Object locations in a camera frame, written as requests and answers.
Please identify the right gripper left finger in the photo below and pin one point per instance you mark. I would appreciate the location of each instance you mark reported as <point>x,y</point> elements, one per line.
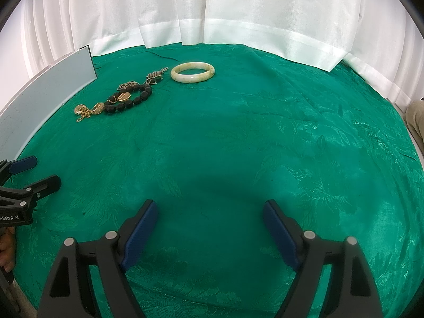
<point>69,291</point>

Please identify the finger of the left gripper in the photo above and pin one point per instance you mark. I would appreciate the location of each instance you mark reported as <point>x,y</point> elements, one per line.
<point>9,168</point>
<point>23,199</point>

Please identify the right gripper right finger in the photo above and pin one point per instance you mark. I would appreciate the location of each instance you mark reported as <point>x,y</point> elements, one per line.
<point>351,290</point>

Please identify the person's left hand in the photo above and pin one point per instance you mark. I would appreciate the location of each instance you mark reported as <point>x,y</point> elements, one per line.
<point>8,249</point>

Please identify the white cardboard box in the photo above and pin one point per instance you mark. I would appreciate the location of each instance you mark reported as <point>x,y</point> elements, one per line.
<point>40,98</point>

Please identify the beige folded clothing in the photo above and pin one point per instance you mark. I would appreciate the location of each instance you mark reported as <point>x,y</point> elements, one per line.
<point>414,117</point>

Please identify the green patterned table cloth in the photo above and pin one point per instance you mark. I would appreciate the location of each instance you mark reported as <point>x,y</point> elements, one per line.
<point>333,153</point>

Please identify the white jade bangle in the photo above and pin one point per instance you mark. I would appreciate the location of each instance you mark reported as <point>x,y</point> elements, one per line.
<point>192,72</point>

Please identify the white curtain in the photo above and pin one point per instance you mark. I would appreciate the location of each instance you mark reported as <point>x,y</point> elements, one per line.
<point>378,38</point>

